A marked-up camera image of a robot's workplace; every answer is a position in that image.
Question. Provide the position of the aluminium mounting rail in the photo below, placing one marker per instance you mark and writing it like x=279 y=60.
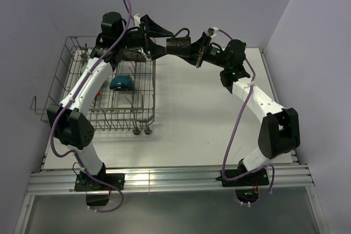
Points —
x=62 y=182

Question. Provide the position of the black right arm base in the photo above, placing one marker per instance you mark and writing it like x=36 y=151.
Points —
x=233 y=176

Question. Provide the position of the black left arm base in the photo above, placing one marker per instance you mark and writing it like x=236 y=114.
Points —
x=84 y=183

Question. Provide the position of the dark bowl tan inside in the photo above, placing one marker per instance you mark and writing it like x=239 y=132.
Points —
x=122 y=83

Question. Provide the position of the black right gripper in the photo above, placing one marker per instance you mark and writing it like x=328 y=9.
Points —
x=195 y=46

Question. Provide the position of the black floral square plate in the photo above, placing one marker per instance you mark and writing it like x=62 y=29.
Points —
x=132 y=55

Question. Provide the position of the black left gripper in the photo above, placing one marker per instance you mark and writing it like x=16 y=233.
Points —
x=152 y=30

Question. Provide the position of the grey wire dish rack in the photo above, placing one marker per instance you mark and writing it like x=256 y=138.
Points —
x=115 y=110

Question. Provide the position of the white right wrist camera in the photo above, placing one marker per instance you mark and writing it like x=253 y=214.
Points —
x=212 y=32

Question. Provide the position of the dark brown mug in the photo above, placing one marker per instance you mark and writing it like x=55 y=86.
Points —
x=179 y=46

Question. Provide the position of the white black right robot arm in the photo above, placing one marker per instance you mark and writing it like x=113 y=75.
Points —
x=279 y=132

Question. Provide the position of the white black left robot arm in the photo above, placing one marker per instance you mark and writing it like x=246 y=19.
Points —
x=71 y=131

